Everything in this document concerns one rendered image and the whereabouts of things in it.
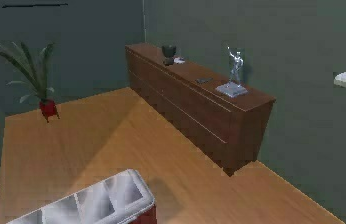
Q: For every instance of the brown wooden sideboard cabinet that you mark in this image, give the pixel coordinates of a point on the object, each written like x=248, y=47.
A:
x=194, y=110

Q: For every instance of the black remote control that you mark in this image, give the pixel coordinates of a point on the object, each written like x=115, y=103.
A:
x=204, y=80

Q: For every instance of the small white flat object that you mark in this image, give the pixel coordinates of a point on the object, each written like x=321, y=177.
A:
x=179, y=60

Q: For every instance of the black goblet vase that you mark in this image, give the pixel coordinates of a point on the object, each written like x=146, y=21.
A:
x=169, y=53

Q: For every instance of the silver figure statue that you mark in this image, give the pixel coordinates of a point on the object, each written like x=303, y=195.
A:
x=235, y=71

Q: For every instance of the green house plant red pot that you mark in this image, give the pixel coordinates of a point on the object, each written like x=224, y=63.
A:
x=37, y=75

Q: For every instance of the dark wall bar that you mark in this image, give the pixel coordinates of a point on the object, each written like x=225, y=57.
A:
x=34, y=5

